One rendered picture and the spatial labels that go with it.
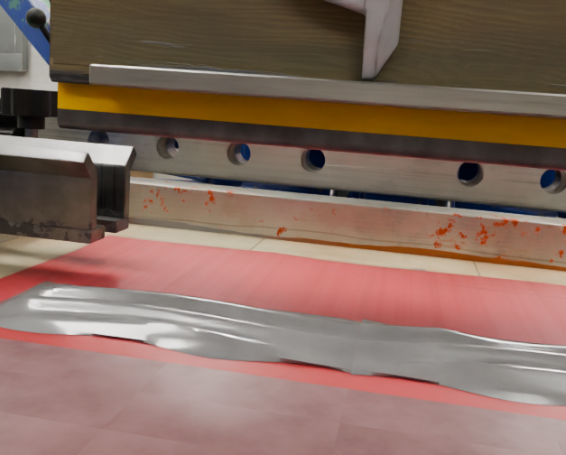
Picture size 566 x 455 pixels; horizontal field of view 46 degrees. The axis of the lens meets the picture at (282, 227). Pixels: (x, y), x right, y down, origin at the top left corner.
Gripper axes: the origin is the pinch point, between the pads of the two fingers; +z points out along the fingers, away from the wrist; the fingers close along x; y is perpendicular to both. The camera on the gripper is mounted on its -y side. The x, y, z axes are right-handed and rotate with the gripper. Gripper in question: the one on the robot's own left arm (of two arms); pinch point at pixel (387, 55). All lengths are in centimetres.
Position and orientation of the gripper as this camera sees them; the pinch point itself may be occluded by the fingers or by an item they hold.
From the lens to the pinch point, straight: 35.2
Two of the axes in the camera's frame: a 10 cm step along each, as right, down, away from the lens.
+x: -1.9, 1.7, -9.7
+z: -0.8, 9.8, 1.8
